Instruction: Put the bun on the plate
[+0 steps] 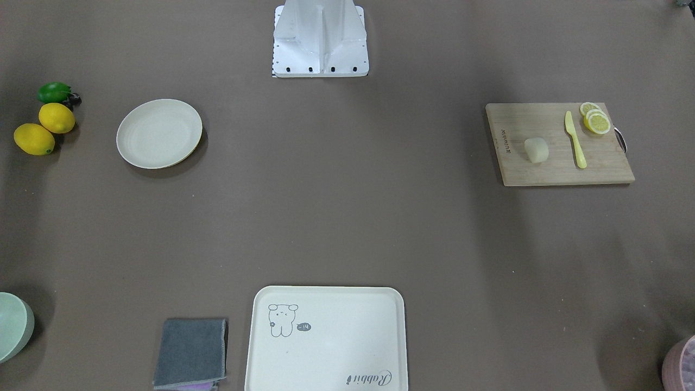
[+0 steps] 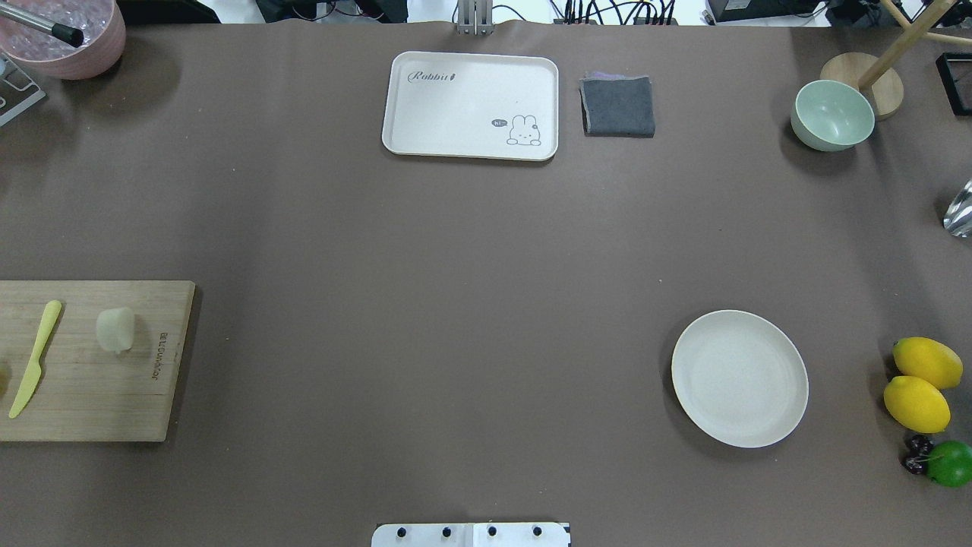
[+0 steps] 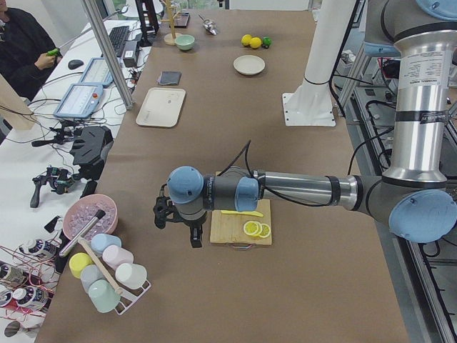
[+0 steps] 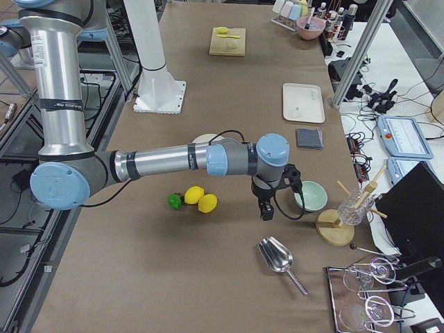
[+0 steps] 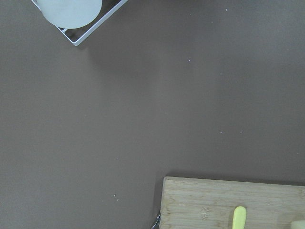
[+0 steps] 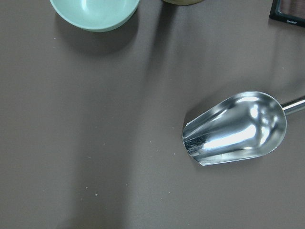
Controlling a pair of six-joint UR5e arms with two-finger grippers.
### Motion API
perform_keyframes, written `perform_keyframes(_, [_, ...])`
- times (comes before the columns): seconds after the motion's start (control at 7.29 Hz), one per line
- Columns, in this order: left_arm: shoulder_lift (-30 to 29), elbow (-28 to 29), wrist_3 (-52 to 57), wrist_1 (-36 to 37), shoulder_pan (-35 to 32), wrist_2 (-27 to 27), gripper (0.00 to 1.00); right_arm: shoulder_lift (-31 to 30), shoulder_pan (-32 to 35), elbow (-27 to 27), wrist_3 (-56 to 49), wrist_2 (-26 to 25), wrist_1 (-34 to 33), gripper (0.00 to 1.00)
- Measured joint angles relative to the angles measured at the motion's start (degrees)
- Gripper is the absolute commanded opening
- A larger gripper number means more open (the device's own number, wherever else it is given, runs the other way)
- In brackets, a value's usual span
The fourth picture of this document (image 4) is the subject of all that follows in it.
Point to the rack of pastel cups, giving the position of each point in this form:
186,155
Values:
287,12

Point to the aluminium frame post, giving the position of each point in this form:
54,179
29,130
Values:
378,14

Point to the grey folded cloth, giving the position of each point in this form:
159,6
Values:
309,138

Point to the round cream plate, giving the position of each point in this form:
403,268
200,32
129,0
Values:
206,138

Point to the black monitor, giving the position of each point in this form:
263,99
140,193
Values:
414,209

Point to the crystal glass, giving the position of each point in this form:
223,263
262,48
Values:
355,207

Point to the lemon slices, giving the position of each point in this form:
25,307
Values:
221,30

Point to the pink bowl with ice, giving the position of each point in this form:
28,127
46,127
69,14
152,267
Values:
316,27

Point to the mint green bowl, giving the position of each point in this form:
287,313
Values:
315,196

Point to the wooden cup stand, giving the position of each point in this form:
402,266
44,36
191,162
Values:
332,229

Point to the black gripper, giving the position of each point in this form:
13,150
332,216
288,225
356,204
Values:
261,194

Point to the bamboo cutting board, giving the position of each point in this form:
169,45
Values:
229,46

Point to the blue teach pendant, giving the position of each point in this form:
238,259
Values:
398,167
403,137

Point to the metal scoop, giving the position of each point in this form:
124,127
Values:
279,259

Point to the white camera mast base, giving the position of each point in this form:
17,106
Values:
158,91

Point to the cream rabbit tray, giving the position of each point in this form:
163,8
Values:
302,103

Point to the metal muddler stick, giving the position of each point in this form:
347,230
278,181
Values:
309,18

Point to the yellow lemon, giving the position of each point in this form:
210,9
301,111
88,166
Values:
207,203
193,195

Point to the green lime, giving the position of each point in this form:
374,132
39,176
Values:
175,201

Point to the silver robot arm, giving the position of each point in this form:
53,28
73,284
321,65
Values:
71,171

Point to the yellow plastic knife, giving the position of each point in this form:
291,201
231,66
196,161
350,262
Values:
220,35

